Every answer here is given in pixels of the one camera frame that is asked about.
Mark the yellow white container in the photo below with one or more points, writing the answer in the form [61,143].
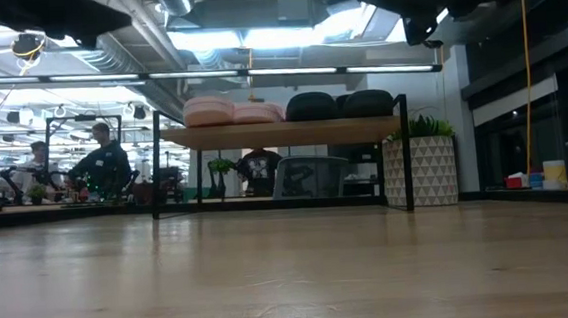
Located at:
[555,170]

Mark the wooden shelf black metal legs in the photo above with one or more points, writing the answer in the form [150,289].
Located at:
[282,134]

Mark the white triangle pattern plant pot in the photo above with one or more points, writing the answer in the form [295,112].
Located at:
[425,169]

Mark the pink slide sandal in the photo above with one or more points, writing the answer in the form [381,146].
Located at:
[261,114]
[208,113]

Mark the long linear light bar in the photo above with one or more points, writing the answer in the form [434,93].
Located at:
[193,74]

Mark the red box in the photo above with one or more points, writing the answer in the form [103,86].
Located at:
[514,182]

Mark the blue container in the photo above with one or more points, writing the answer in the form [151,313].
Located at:
[536,181]

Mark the person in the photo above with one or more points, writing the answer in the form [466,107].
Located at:
[36,166]
[104,166]
[260,173]

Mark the black slide sandal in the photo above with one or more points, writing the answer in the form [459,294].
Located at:
[368,105]
[310,108]

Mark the grey office chair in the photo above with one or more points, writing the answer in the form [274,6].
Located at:
[310,177]

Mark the black aluminium table frame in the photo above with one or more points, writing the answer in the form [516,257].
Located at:
[67,214]

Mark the small potted plant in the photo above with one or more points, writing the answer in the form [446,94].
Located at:
[220,166]
[38,192]

